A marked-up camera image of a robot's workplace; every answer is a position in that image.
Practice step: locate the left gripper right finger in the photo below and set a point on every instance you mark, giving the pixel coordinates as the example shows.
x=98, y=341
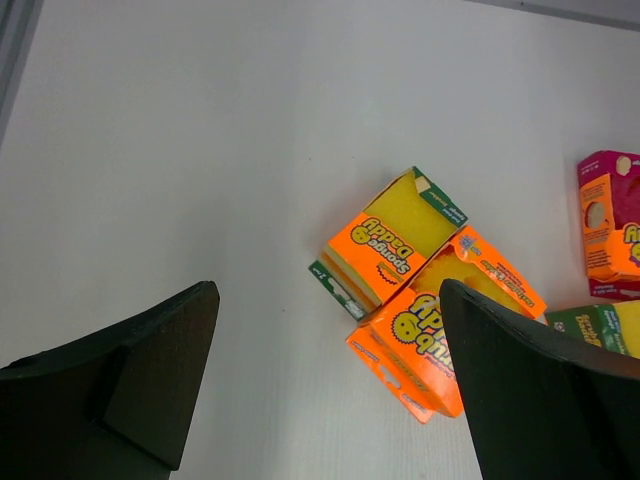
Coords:
x=539, y=403

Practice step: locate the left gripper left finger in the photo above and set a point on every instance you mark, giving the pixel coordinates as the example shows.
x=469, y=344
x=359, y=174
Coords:
x=115, y=404

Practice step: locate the Scrub Daddy orange box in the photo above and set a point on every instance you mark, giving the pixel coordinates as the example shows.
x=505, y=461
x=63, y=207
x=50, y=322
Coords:
x=404, y=342

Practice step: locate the Sponge Daddy yellow sponge box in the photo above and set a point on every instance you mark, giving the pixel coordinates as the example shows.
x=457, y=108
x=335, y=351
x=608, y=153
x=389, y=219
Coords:
x=378, y=252

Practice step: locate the pink Scrub Mommy box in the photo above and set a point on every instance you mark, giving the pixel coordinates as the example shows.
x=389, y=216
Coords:
x=609, y=200

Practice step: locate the corner aluminium frame post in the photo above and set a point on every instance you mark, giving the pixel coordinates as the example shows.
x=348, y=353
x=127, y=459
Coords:
x=19, y=19

